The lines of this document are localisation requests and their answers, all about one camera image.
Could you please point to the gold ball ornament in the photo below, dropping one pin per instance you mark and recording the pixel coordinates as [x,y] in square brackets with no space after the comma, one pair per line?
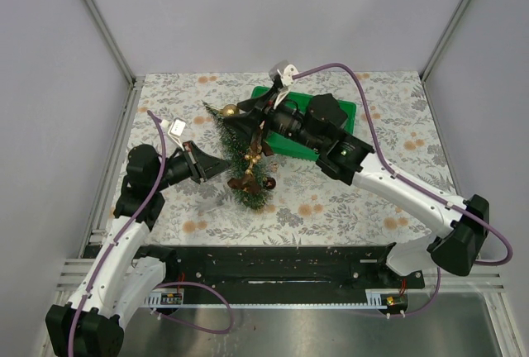
[230,110]

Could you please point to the dark brown ball ornament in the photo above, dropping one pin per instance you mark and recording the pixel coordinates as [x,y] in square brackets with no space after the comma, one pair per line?
[270,183]

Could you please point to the white slotted cable duct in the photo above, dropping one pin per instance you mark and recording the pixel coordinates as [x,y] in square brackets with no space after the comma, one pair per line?
[278,299]

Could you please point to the green plastic tray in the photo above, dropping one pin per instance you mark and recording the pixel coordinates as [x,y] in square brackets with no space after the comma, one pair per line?
[301,126]

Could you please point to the floral patterned table mat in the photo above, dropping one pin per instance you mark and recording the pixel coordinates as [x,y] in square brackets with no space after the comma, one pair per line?
[306,207]

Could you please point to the aluminium frame post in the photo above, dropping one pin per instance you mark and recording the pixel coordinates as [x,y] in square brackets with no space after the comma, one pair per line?
[109,41]
[444,40]

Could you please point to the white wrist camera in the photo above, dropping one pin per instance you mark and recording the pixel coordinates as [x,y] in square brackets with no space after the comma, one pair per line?
[282,74]
[174,130]

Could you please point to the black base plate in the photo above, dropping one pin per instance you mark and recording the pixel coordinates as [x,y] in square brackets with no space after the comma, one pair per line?
[289,267]

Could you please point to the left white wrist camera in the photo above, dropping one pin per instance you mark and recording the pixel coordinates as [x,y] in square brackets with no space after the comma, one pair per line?
[174,130]

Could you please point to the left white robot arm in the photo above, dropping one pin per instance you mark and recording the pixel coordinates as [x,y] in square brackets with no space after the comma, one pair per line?
[93,321]

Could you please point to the left aluminium frame post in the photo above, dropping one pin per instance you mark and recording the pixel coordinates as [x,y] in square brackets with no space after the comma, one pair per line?
[109,41]

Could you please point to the small frosted christmas tree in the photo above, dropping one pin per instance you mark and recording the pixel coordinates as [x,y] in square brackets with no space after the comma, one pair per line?
[233,150]

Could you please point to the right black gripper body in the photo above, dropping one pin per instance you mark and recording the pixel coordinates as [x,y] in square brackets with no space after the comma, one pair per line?
[262,111]

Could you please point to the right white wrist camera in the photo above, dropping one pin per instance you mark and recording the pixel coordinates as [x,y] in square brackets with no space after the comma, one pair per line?
[282,74]

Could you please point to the right aluminium frame post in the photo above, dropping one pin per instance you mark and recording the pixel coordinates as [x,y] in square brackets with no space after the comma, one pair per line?
[444,40]

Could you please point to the brown ribbon bow decoration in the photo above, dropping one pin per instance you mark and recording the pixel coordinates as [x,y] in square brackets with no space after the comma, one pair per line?
[250,183]

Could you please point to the clear plastic battery box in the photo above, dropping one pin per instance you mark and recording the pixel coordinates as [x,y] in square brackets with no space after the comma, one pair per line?
[209,206]

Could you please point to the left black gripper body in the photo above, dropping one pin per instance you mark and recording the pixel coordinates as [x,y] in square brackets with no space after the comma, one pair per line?
[195,165]

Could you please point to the aluminium rail profile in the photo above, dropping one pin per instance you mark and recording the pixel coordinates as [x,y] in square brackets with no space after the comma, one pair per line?
[480,280]

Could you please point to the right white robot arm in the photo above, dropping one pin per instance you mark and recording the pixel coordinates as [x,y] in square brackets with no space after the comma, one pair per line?
[457,233]

